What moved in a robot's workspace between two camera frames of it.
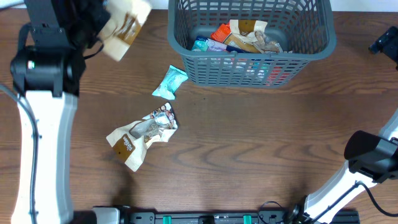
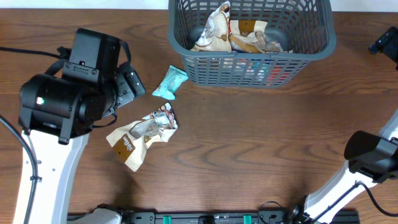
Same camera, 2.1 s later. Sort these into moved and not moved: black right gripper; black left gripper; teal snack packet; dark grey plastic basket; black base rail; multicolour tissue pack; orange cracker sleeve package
Moved: multicolour tissue pack; black left gripper; orange cracker sleeve package
Not moved: teal snack packet; black base rail; black right gripper; dark grey plastic basket
